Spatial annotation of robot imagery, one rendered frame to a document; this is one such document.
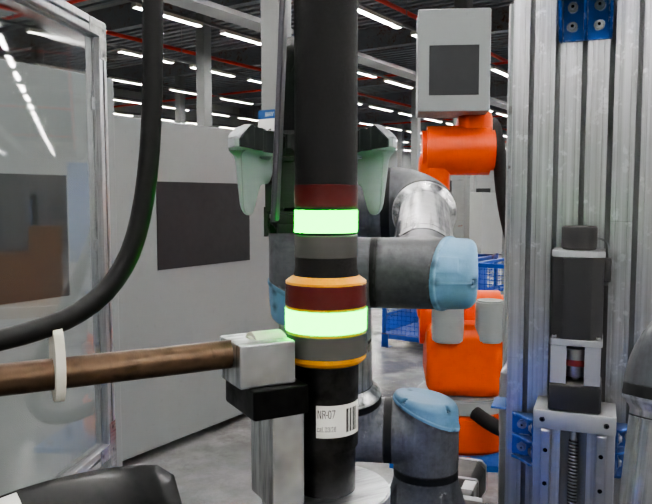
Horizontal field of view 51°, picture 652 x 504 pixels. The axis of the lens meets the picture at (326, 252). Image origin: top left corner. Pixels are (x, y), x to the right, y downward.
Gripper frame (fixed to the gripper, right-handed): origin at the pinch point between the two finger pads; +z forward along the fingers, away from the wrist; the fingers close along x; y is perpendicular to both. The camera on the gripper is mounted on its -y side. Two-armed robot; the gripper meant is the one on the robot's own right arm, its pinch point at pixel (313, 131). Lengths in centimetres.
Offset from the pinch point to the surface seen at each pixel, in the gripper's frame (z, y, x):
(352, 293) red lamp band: 9.6, 9.1, -1.6
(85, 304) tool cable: 13.5, 9.0, 10.6
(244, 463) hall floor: -369, 166, 29
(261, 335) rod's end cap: 10.0, 11.1, 3.0
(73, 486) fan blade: -1.8, 23.6, 16.2
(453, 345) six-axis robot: -372, 94, -101
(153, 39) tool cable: 12.1, -2.9, 7.7
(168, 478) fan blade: -5.6, 24.8, 10.5
